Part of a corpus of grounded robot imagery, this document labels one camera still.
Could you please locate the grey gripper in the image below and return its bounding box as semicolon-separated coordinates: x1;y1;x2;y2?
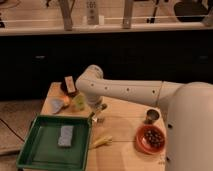
89;103;107;122

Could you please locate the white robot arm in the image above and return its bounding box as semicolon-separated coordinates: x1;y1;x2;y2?
76;65;213;171

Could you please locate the green plastic cup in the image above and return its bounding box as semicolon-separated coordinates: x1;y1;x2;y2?
73;94;85;111

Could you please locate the small metal cup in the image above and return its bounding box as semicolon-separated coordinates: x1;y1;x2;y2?
145;109;160;124

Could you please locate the brown wooden block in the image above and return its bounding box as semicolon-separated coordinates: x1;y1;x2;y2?
65;76;75;93

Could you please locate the yellow banana toy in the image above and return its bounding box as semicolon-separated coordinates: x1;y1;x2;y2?
90;136;112;149

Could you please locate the orange fruit toy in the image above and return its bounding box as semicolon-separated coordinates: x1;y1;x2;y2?
62;96;70;107

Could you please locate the blue grey sponge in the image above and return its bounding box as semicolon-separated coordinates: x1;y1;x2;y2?
58;125;74;147

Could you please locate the green plastic tray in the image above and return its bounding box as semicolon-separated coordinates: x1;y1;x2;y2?
17;115;92;171

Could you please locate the orange bowl with beans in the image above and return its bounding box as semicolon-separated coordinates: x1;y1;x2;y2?
135;125;165;155

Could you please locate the wooden chair leg right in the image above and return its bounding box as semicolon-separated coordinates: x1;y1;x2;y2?
122;0;134;29

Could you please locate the wooden chair leg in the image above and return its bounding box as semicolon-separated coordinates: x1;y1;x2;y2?
122;0;134;29
58;0;73;31

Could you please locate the white remote device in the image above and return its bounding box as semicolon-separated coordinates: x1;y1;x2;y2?
86;0;99;25

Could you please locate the wooden chair leg left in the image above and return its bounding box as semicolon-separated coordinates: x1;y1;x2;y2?
58;0;73;31

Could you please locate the black cable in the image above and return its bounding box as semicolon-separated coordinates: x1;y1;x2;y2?
0;118;26;144

